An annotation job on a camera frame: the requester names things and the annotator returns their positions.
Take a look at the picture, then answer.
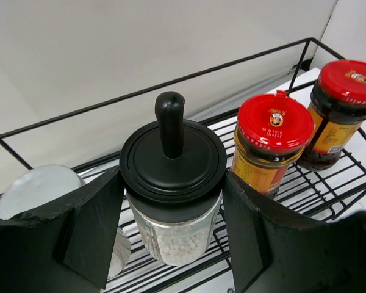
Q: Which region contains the red lid sauce jar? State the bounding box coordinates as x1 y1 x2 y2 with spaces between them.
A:
298 59 366 171
231 90 314 199

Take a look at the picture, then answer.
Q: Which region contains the black wire rack shelf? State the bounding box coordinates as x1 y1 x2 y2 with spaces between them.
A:
0 52 366 292

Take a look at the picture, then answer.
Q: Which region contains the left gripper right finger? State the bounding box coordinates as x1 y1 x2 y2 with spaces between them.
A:
223 172 366 292

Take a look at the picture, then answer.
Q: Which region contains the silver lid blue label jar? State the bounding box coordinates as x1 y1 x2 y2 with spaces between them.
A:
0 164 132 279

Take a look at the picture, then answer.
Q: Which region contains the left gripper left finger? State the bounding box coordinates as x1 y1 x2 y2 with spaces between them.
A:
0 167 124 292

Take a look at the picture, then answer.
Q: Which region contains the black cap spice bottle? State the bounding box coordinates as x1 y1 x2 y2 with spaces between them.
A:
120 91 227 266

